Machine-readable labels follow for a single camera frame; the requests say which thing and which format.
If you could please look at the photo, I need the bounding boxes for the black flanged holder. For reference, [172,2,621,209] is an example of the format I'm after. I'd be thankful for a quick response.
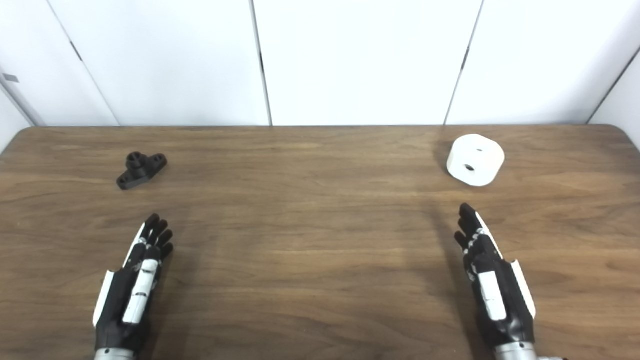
[116,152,168,191]

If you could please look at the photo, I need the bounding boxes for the round white piece with holes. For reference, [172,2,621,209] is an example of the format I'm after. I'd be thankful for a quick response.
[446,134,506,188]

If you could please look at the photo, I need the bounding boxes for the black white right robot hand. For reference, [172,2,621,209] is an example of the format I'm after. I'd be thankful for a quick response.
[454,202,537,347]

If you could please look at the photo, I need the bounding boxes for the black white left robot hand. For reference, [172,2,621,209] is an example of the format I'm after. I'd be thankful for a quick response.
[93,213,175,351]

